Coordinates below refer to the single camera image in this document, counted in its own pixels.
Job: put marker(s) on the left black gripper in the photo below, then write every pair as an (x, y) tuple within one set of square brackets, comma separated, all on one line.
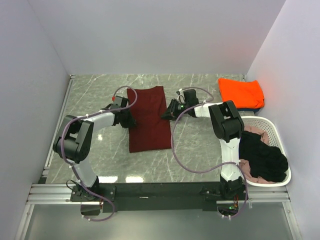
[(130, 122)]

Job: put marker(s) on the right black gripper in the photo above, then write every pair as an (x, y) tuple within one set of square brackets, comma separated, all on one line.
[(171, 113)]

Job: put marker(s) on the dark red t-shirt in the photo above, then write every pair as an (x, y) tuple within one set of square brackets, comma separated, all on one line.
[(151, 131)]

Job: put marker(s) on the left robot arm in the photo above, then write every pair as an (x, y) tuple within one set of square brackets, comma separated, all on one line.
[(74, 139)]

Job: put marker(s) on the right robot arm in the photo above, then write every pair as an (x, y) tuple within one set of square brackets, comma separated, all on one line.
[(227, 126)]

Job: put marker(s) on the folded orange t-shirt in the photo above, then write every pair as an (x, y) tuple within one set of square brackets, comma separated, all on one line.
[(230, 85)]

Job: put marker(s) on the folded blue t-shirt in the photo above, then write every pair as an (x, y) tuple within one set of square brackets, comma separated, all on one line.
[(246, 109)]

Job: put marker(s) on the pink garment in basket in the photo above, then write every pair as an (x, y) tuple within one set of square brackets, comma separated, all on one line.
[(257, 131)]

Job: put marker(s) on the white plastic laundry basket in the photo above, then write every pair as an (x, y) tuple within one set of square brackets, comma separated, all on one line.
[(274, 141)]

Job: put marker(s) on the black garment in basket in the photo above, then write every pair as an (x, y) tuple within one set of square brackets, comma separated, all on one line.
[(261, 163)]

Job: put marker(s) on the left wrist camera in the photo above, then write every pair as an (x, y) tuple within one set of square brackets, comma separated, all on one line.
[(119, 102)]

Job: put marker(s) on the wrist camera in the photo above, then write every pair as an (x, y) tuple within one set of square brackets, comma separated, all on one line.
[(190, 97), (119, 102)]

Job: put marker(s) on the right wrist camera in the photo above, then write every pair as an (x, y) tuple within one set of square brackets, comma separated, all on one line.
[(190, 97)]

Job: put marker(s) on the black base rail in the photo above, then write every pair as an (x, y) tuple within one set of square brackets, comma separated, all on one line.
[(159, 196)]

